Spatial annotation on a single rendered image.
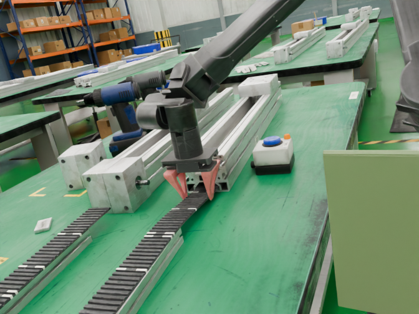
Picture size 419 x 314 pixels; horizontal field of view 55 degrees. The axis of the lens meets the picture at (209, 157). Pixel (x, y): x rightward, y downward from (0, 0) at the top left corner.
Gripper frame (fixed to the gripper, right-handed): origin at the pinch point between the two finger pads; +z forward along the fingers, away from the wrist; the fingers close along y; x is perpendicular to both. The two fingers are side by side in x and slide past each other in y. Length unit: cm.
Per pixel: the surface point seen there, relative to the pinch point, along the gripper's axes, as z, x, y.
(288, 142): -4.3, -17.0, -16.8
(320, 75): 9, -180, -13
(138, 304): 1.1, 31.5, -2.1
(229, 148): -6.4, -10.0, -5.1
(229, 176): -1.1, -7.1, -5.1
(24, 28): -105, -946, 857
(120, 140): -3, -36, 38
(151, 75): -19, -59, 35
